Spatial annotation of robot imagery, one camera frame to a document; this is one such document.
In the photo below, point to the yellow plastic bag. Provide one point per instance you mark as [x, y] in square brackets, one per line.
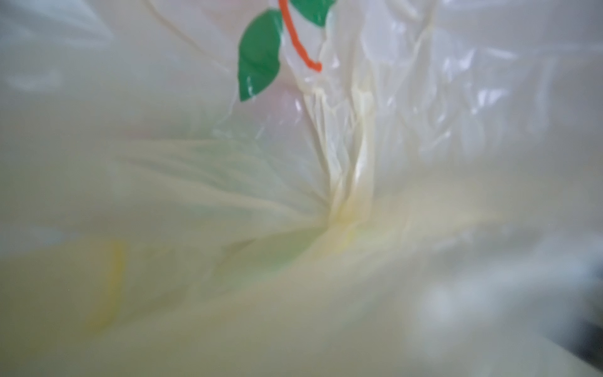
[301, 188]

